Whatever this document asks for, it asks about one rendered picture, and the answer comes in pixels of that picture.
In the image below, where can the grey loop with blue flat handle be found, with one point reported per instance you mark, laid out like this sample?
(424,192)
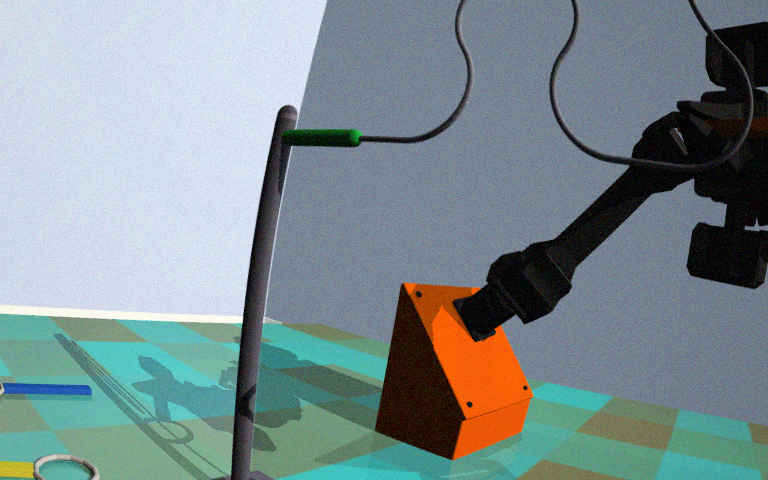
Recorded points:
(44,389)

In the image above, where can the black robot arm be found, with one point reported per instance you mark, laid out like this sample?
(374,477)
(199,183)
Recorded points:
(531,282)

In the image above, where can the grey ring with orange handle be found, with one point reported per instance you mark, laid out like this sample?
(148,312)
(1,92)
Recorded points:
(730,128)

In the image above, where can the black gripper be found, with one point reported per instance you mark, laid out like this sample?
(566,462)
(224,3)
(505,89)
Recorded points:
(730,254)

